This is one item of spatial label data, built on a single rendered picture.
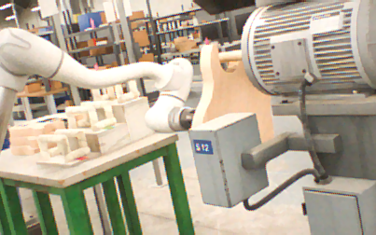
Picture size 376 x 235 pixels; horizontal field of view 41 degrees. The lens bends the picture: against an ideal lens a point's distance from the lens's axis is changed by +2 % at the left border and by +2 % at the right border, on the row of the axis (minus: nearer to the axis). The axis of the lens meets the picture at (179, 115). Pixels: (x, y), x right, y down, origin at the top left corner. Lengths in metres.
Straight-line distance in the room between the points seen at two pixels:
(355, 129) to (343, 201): 0.17
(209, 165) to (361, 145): 0.36
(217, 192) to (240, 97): 0.45
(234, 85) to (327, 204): 0.52
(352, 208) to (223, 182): 0.29
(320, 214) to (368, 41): 0.42
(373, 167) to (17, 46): 1.03
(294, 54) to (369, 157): 0.30
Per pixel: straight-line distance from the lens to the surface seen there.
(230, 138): 1.22
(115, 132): 2.12
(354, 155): 1.29
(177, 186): 2.18
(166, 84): 1.83
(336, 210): 1.25
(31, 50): 1.57
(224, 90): 1.54
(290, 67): 1.26
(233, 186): 1.24
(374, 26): 1.19
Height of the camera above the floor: 1.37
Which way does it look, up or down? 10 degrees down
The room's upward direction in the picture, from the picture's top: 12 degrees counter-clockwise
